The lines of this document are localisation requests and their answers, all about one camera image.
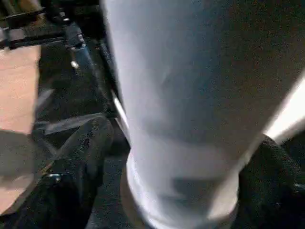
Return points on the black folding table frame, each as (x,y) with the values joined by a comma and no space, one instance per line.
(76,43)

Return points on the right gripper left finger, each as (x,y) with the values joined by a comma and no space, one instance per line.
(62,186)

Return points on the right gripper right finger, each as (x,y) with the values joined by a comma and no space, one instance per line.
(276,191)

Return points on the white plastic table leg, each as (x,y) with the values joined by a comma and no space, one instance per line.
(200,95)

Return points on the white plastic table top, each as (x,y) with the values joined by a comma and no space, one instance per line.
(288,114)

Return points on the grey robot foot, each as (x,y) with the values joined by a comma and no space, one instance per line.
(19,152)

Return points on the black mat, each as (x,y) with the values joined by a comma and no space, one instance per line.
(76,95)

